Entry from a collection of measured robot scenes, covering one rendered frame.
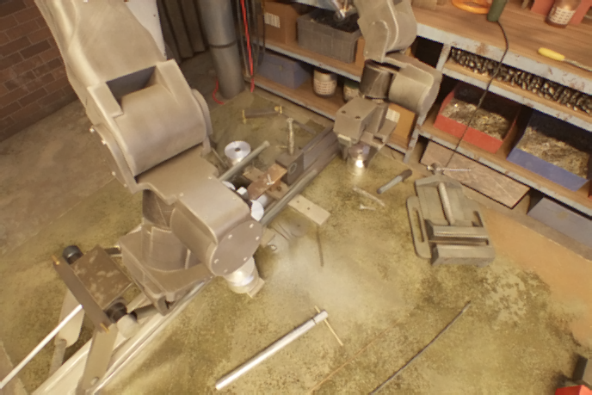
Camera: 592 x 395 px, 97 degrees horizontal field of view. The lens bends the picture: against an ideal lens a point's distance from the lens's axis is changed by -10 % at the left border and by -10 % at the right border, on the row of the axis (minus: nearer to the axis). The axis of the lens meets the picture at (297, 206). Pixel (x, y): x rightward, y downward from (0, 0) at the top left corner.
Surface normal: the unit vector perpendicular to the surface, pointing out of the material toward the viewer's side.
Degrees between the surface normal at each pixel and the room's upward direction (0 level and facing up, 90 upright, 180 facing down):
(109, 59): 50
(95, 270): 0
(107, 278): 0
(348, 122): 80
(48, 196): 0
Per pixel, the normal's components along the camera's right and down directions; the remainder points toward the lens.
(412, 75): -0.69, 0.43
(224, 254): 0.75, 0.51
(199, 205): 0.11, -0.64
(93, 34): 0.62, -0.03
